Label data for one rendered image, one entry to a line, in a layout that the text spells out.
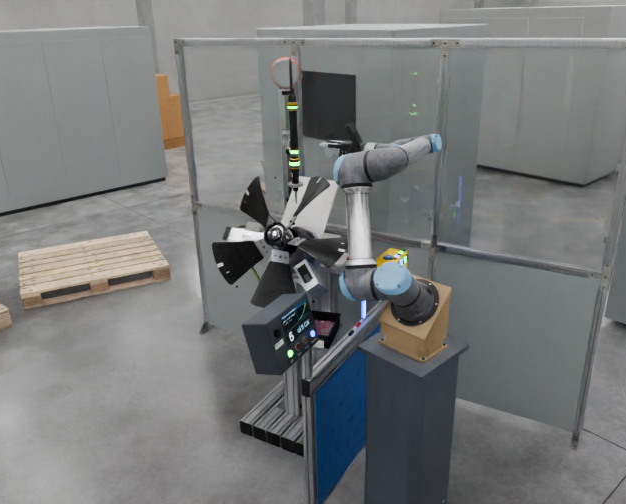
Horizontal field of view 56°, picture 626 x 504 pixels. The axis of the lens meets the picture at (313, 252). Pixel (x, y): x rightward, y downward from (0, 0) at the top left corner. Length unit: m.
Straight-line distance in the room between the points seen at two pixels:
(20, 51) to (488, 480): 6.56
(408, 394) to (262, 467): 1.25
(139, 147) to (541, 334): 6.27
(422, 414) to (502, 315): 1.19
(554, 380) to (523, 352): 0.21
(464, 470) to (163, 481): 1.53
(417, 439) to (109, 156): 6.56
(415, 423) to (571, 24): 6.50
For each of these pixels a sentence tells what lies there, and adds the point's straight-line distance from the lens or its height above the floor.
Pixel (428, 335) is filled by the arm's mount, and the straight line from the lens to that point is 2.14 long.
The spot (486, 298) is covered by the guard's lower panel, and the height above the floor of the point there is 0.73.
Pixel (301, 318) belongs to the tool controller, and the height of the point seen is 1.19.
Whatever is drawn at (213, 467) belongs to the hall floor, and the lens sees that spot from 3.29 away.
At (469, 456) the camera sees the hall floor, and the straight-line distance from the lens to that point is 3.36.
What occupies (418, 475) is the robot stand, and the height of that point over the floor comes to 0.52.
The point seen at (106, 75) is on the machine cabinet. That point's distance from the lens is 8.10.
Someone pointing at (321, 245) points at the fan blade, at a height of 1.19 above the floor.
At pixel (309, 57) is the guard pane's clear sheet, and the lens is 3.37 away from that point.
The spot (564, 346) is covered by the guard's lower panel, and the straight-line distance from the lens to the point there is 3.32.
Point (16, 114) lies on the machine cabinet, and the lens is 7.76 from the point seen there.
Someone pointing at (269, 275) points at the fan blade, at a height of 1.06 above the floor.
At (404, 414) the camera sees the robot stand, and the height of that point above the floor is 0.79.
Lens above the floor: 2.19
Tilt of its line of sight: 22 degrees down
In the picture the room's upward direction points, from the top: 2 degrees counter-clockwise
